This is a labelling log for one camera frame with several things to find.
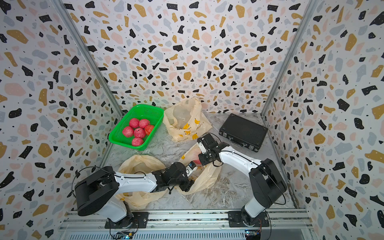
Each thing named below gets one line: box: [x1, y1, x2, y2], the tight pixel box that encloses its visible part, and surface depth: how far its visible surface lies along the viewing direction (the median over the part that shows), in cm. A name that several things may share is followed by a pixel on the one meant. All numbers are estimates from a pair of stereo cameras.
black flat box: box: [219, 113, 269, 153], surface depth 108 cm
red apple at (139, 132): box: [134, 127, 146, 139], surface depth 104 cm
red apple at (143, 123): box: [138, 119, 150, 129], surface depth 109 cm
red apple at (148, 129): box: [144, 124, 154, 136], surface depth 105 cm
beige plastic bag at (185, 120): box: [163, 97, 213, 142], surface depth 108 cm
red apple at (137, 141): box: [132, 137, 144, 147], surface depth 97 cm
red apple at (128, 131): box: [122, 126, 134, 138], surface depth 105 cm
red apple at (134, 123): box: [129, 118, 140, 129], surface depth 109 cm
